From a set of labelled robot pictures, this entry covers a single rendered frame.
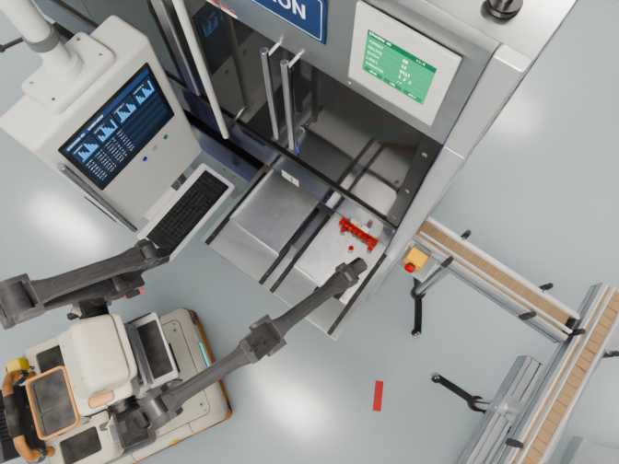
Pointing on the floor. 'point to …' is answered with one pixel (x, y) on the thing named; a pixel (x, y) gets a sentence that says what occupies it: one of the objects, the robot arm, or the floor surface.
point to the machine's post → (461, 143)
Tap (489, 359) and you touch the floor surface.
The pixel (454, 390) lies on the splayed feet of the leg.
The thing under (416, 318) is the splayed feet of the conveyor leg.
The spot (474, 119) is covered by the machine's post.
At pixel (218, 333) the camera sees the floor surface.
